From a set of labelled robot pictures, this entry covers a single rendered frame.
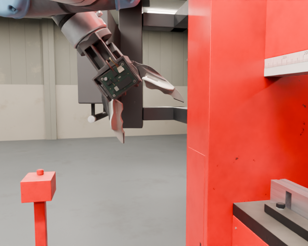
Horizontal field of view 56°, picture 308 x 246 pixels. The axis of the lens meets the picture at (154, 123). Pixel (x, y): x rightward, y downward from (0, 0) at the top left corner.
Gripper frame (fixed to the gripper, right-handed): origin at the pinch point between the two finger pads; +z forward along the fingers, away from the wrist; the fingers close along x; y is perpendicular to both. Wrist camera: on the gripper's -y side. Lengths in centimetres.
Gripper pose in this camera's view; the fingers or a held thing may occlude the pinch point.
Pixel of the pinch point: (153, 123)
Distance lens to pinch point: 59.2
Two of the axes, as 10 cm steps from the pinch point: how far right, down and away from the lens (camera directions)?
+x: 8.2, -5.6, -1.5
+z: 5.7, 8.1, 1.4
